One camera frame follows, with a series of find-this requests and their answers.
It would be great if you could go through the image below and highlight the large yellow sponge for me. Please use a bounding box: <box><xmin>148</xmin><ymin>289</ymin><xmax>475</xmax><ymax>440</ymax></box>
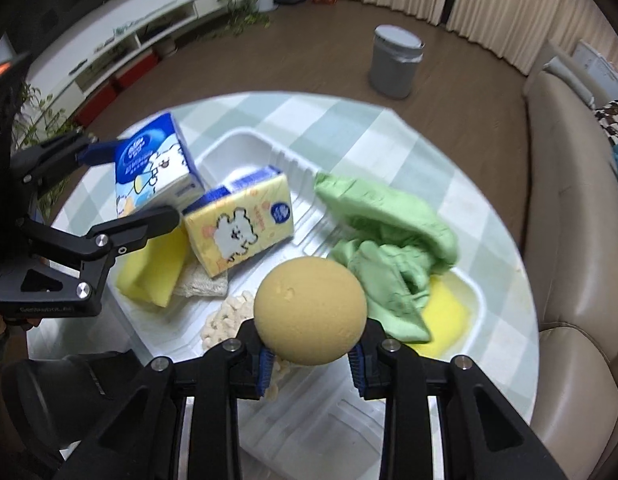
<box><xmin>116</xmin><ymin>226</ymin><xmax>191</xmax><ymax>308</ymax></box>

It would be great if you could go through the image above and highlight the blue tissue pack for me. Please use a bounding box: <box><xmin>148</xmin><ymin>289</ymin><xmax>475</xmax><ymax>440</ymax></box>
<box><xmin>114</xmin><ymin>112</ymin><xmax>206</xmax><ymax>218</ymax></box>

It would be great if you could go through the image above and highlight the small yellow sponge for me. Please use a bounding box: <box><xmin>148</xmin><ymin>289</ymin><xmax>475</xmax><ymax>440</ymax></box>
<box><xmin>410</xmin><ymin>276</ymin><xmax>471</xmax><ymax>358</ymax></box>

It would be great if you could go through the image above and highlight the cream chenille scrubber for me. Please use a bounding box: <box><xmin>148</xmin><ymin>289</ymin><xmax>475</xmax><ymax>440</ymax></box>
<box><xmin>201</xmin><ymin>290</ymin><xmax>291</xmax><ymax>401</ymax></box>

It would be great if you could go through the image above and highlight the yellow tissue pack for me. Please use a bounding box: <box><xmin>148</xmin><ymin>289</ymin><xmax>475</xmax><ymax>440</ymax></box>
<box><xmin>183</xmin><ymin>166</ymin><xmax>295</xmax><ymax>278</ymax></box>

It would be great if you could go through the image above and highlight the green cloth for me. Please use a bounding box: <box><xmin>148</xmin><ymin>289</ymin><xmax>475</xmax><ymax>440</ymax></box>
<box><xmin>313</xmin><ymin>172</ymin><xmax>459</xmax><ymax>344</ymax></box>

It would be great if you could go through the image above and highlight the black cylinder container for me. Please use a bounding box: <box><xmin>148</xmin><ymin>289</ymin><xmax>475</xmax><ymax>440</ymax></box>
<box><xmin>1</xmin><ymin>350</ymin><xmax>142</xmax><ymax>453</ymax></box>

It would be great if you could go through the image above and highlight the white plastic tray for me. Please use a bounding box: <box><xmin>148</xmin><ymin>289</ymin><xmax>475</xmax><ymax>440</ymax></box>
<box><xmin>110</xmin><ymin>129</ymin><xmax>473</xmax><ymax>479</ymax></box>

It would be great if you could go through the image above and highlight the white tv cabinet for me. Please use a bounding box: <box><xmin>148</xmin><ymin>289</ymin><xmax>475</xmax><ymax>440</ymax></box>
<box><xmin>24</xmin><ymin>0</ymin><xmax>228</xmax><ymax>128</ymax></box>

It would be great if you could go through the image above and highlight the beige sectional sofa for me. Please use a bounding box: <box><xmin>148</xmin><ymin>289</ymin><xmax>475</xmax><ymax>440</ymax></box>
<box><xmin>523</xmin><ymin>41</ymin><xmax>618</xmax><ymax>479</ymax></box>

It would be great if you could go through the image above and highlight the patterned black white cushion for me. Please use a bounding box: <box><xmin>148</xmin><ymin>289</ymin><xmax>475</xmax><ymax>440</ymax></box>
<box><xmin>594</xmin><ymin>100</ymin><xmax>618</xmax><ymax>146</ymax></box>

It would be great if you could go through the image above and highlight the grey trash bin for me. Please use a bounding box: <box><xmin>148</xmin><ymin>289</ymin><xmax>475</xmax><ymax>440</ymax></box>
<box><xmin>369</xmin><ymin>24</ymin><xmax>425</xmax><ymax>100</ymax></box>

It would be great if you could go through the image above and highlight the white storage box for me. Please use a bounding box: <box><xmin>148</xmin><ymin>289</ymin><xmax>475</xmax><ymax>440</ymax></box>
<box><xmin>573</xmin><ymin>40</ymin><xmax>618</xmax><ymax>100</ymax></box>

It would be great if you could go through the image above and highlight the grey folded blanket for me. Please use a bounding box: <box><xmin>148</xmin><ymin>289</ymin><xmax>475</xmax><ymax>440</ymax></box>
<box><xmin>542</xmin><ymin>56</ymin><xmax>596</xmax><ymax>110</ymax></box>

